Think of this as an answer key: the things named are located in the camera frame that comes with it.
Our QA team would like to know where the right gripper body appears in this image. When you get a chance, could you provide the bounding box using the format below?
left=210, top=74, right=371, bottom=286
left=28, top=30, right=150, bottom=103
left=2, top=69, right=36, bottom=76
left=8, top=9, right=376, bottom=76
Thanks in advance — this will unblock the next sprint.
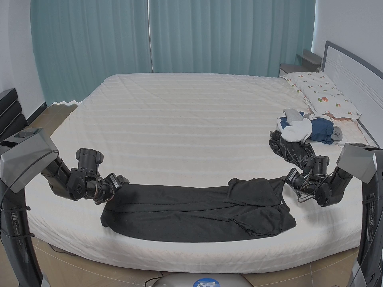
left=285, top=169, right=304, bottom=191

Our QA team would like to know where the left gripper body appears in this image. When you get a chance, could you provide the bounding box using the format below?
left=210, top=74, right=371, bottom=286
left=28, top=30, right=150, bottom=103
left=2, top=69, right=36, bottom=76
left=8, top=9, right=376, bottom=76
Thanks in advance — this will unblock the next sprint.
left=94, top=175, right=123, bottom=204

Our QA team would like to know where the black T-shirt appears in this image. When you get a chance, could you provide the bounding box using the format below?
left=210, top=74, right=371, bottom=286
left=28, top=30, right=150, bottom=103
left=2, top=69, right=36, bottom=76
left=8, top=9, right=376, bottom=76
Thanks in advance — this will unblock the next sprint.
left=100, top=178, right=297, bottom=242

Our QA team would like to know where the pile of clothes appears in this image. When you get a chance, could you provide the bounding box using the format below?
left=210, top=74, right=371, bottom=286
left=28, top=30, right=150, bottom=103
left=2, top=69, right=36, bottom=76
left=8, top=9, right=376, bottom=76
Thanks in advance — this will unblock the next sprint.
left=269, top=108, right=343, bottom=170

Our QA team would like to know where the bed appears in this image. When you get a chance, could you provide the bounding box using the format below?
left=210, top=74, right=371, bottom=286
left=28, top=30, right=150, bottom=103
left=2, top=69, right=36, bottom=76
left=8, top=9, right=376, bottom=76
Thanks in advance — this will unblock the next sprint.
left=22, top=41, right=383, bottom=274

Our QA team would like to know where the white printed pillow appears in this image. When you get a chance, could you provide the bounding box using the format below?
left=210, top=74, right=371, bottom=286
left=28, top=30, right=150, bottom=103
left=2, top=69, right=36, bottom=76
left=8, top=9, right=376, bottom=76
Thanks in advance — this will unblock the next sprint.
left=281, top=71, right=362, bottom=120

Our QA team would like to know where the grey bedside table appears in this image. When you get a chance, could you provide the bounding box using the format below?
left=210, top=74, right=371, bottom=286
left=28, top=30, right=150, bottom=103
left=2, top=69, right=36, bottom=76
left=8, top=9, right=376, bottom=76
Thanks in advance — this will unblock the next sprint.
left=280, top=49, right=322, bottom=78

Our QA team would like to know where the black chest of drawers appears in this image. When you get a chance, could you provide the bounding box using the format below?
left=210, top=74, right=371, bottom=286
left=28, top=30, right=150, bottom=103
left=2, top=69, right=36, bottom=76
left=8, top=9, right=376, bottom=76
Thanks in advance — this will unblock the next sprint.
left=0, top=88, right=27, bottom=141

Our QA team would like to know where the blue-green curtain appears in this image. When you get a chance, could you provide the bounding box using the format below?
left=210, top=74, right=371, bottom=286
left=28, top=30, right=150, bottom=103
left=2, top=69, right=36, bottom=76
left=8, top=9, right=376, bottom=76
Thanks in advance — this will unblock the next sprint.
left=30, top=0, right=153, bottom=105
left=149, top=0, right=316, bottom=78

